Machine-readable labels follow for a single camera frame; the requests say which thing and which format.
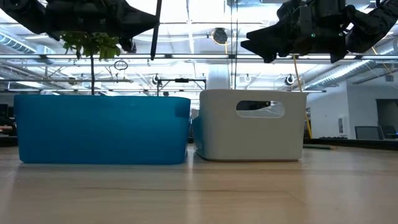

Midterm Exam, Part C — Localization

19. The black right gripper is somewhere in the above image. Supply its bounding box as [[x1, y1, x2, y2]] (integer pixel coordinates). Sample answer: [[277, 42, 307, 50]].
[[241, 0, 355, 63]]

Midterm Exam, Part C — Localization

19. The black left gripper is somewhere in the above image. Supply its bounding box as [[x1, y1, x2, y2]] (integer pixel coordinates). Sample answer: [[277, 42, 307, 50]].
[[40, 0, 160, 41]]

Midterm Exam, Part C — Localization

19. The black pen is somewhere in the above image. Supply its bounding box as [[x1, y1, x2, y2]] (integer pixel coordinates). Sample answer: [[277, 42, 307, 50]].
[[150, 0, 163, 61]]

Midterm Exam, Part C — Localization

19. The green leafy plant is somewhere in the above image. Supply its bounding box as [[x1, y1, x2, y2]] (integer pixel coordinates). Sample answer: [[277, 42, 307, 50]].
[[60, 30, 123, 96]]

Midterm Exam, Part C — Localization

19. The blue plastic bin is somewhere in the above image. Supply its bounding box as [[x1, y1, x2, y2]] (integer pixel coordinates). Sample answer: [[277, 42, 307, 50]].
[[13, 94, 192, 166]]

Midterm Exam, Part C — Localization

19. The grey office chair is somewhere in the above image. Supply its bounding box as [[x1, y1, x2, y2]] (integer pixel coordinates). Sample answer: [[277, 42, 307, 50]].
[[354, 125, 384, 141]]

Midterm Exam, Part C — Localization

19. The yellow cable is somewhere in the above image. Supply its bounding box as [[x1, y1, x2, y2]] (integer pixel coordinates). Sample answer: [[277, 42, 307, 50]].
[[292, 53, 313, 139]]

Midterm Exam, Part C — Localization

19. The black camera stand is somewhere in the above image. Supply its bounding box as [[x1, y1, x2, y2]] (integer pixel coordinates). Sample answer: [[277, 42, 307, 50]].
[[157, 77, 208, 96]]

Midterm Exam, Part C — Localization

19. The white wall box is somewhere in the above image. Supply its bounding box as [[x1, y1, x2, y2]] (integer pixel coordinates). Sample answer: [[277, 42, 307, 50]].
[[337, 115, 348, 136]]

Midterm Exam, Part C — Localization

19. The white plastic bin with handle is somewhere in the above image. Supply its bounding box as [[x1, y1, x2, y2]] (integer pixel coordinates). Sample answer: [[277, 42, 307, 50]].
[[192, 89, 308, 162]]

